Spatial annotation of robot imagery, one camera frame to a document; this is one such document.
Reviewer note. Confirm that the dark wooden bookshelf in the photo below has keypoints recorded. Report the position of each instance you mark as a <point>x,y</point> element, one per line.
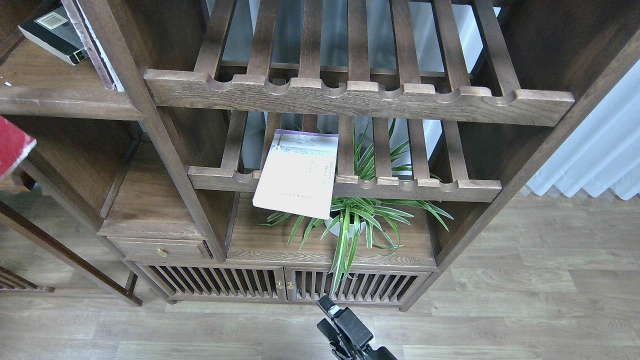
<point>461,99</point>

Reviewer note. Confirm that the brass drawer knob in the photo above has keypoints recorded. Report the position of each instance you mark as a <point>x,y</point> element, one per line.
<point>162,252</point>

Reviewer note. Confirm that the white pleated curtain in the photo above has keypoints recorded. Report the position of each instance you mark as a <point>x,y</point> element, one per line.
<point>603,153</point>

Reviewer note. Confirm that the white lavender book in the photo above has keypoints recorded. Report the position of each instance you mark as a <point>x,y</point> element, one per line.
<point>298,174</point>

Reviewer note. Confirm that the dark wooden side furniture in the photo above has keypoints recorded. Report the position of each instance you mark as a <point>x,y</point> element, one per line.
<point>73,179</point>

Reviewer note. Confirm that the green spider plant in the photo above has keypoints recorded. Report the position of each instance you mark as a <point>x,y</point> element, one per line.
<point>351,216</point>

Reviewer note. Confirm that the red cover book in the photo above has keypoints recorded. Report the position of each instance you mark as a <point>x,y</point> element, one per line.
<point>15,146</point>

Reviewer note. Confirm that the black yellow cover book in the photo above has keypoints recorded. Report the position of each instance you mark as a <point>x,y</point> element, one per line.
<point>54,32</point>

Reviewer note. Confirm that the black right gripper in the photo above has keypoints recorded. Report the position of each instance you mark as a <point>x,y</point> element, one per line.
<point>347,335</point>

